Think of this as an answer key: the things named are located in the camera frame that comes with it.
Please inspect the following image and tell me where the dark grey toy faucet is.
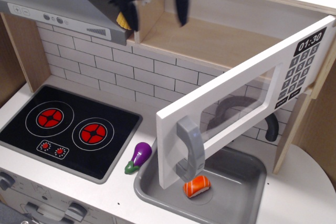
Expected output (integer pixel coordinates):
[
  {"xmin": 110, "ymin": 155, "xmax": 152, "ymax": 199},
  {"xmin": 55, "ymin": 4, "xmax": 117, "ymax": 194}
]
[{"xmin": 204, "ymin": 96, "xmax": 279, "ymax": 142}]

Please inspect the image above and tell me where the yellow toy shell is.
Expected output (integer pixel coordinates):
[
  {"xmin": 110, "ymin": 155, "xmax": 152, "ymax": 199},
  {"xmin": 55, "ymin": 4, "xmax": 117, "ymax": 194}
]
[{"xmin": 117, "ymin": 12, "xmax": 132, "ymax": 30}]

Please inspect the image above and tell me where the black toy stovetop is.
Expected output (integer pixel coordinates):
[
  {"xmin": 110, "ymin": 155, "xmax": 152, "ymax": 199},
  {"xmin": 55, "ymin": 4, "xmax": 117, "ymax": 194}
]
[{"xmin": 1, "ymin": 85, "xmax": 142, "ymax": 184}]

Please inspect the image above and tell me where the orange salmon sushi toy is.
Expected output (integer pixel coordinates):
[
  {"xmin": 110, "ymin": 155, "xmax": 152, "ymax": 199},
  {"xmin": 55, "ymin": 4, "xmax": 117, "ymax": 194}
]
[{"xmin": 183, "ymin": 175, "xmax": 211, "ymax": 198}]

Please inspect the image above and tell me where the grey left oven knob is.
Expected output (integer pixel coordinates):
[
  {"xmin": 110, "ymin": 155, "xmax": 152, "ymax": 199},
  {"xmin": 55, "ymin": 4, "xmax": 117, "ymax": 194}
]
[{"xmin": 0, "ymin": 172, "xmax": 15, "ymax": 191}]

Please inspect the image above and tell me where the wooden microwave cabinet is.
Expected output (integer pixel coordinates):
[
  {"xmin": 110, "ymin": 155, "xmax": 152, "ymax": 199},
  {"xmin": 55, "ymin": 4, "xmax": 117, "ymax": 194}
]
[{"xmin": 133, "ymin": 0, "xmax": 330, "ymax": 160}]

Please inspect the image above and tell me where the grey oven knob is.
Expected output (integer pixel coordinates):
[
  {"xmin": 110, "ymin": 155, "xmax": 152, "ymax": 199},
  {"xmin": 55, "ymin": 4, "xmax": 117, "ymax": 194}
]
[
  {"xmin": 0, "ymin": 172, "xmax": 15, "ymax": 191},
  {"xmin": 65, "ymin": 202, "xmax": 88, "ymax": 222}
]

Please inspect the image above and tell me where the white toy microwave door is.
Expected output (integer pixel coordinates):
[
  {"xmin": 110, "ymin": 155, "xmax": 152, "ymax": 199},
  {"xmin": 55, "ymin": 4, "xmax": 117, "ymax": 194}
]
[{"xmin": 156, "ymin": 16, "xmax": 335, "ymax": 189}]

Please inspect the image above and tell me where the grey toy sink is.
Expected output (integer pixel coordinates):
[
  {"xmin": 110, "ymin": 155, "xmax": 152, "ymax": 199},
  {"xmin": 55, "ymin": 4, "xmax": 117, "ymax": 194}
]
[{"xmin": 134, "ymin": 147, "xmax": 267, "ymax": 223}]

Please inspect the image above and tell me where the grey range hood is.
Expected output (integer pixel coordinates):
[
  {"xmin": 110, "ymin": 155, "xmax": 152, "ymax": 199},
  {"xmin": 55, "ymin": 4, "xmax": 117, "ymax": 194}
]
[{"xmin": 1, "ymin": 0, "xmax": 132, "ymax": 45}]

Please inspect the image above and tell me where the purple toy eggplant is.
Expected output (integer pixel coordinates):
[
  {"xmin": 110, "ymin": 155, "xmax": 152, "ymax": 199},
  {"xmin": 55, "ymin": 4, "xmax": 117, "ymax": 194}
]
[{"xmin": 124, "ymin": 142, "xmax": 152, "ymax": 175}]

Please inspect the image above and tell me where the grey right oven knob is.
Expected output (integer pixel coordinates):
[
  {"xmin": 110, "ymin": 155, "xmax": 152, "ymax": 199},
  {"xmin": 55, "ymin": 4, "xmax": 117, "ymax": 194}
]
[{"xmin": 65, "ymin": 202, "xmax": 88, "ymax": 222}]

